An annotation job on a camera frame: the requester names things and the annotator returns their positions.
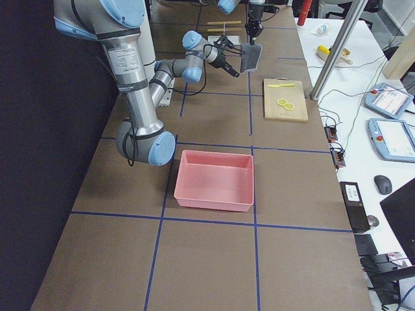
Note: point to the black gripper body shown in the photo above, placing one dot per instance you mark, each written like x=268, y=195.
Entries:
x=223, y=63
x=254, y=15

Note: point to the grey cloth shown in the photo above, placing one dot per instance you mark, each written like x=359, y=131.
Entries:
x=250, y=57

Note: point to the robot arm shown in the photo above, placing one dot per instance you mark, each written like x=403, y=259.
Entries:
x=116, y=25
x=256, y=13

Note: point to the white rack tray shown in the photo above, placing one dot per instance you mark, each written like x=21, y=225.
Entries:
x=235, y=40

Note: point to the wooden rod outer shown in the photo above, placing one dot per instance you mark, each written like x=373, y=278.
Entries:
x=238, y=22

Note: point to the yellow plastic knife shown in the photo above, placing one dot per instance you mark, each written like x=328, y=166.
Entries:
x=281, y=85

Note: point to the red cylinder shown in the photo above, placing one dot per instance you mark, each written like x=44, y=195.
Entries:
x=306, y=6

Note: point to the white bottle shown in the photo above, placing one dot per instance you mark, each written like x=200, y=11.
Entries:
x=323, y=29

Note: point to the lemon slice rear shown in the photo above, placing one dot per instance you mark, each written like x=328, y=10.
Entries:
x=281, y=102

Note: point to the bamboo cutting board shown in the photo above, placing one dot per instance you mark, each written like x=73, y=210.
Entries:
x=294, y=95

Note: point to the orange connector block far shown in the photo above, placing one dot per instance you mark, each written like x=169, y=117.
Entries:
x=331, y=133

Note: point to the orange connector block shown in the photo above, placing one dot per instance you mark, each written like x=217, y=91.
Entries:
x=331, y=133
x=338, y=154

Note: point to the pink plastic bin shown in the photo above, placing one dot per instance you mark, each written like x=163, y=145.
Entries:
x=215, y=180

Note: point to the orange connector block near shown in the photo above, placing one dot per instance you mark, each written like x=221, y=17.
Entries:
x=338, y=154

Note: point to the teach pendant far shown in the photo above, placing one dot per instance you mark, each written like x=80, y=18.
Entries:
x=388, y=101

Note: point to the teach pendant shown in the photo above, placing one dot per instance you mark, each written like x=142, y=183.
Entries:
x=392, y=139
x=388, y=101

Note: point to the teach pendant near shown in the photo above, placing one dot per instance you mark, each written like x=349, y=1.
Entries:
x=392, y=139

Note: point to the black computer mouse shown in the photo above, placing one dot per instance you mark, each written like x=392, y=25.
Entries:
x=383, y=184

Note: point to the black box device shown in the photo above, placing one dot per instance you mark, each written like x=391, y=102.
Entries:
x=354, y=207

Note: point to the black monitor corner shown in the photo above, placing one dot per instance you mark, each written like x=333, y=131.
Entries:
x=398, y=208

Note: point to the aluminium frame post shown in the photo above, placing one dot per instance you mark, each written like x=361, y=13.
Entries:
x=344, y=33

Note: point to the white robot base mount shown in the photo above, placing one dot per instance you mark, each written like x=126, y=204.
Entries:
x=166, y=99

